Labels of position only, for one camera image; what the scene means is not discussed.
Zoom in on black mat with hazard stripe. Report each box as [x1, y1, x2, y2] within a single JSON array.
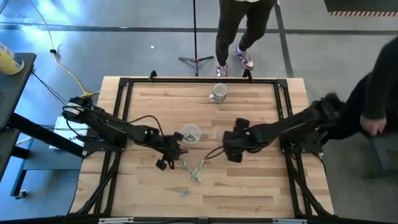
[[323, 0, 398, 17]]

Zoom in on thin black cable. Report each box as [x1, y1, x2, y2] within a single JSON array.
[[30, 70, 93, 108]]

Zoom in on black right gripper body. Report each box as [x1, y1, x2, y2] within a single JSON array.
[[221, 125, 254, 156]]

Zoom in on person's hand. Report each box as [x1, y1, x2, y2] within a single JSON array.
[[359, 113, 388, 138]]

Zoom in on grey rolling cart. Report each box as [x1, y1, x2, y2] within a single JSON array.
[[11, 136, 84, 200]]

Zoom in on black aluminium table frame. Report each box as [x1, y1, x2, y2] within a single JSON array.
[[70, 76, 335, 219]]

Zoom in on white paper box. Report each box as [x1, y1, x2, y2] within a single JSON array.
[[49, 116, 91, 150]]

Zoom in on yellow power cable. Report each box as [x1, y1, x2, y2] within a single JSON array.
[[29, 0, 94, 98]]

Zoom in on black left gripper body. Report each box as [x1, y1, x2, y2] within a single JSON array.
[[159, 133, 188, 162]]

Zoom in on yellow round canister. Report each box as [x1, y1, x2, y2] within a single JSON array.
[[0, 42, 25, 76]]

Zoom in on silver metal bracket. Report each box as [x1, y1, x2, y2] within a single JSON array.
[[272, 218, 308, 224], [98, 217, 134, 224]]

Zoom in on dark blue metal cart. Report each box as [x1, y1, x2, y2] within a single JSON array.
[[362, 130, 398, 183]]

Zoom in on black side table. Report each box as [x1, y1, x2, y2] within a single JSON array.
[[0, 52, 37, 181]]

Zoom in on black tripod stand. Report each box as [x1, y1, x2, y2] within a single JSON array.
[[178, 0, 215, 77]]

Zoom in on person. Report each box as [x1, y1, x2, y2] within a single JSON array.
[[215, 0, 277, 78], [323, 36, 398, 141]]

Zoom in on person's shoe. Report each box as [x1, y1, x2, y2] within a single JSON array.
[[233, 45, 255, 71], [216, 62, 229, 78]]

